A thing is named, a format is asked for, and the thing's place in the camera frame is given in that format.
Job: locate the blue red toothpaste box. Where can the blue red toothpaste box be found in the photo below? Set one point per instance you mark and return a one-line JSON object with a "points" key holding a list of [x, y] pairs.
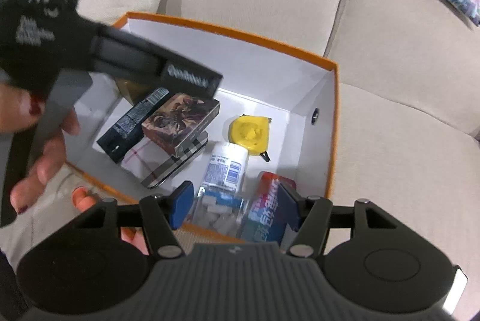
{"points": [[262, 208]]}

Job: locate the plaid hard case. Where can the plaid hard case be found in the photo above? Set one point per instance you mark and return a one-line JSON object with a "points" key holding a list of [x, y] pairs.
{"points": [[157, 169]]}

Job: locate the person's left hand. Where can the person's left hand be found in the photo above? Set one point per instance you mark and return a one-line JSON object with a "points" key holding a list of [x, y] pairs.
{"points": [[17, 110]]}

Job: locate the clear plastic packet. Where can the clear plastic packet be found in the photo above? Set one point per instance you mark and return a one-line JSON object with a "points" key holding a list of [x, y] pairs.
{"points": [[221, 216]]}

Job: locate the black barcode box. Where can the black barcode box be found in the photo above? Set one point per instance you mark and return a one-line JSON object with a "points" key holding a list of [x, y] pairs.
{"points": [[123, 129]]}

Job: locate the illustrated card box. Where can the illustrated card box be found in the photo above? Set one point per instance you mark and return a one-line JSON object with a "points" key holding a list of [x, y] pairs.
{"points": [[176, 122]]}

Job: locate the beige sofa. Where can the beige sofa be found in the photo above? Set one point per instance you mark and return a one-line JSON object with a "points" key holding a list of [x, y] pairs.
{"points": [[393, 99]]}

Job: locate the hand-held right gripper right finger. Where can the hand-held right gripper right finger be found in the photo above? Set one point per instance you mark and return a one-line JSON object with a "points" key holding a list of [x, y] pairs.
{"points": [[290, 202]]}

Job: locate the yellow tape measure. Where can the yellow tape measure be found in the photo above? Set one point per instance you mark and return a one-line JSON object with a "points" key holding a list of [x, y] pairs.
{"points": [[249, 135]]}

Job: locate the white labelled bottle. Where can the white labelled bottle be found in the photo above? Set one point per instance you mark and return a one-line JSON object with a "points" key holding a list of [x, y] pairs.
{"points": [[225, 167]]}

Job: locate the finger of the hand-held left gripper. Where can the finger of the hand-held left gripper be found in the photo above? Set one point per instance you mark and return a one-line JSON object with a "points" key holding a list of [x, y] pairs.
{"points": [[157, 60]]}

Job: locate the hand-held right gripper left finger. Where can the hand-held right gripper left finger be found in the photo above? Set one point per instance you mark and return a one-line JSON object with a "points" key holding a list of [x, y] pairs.
{"points": [[180, 204]]}

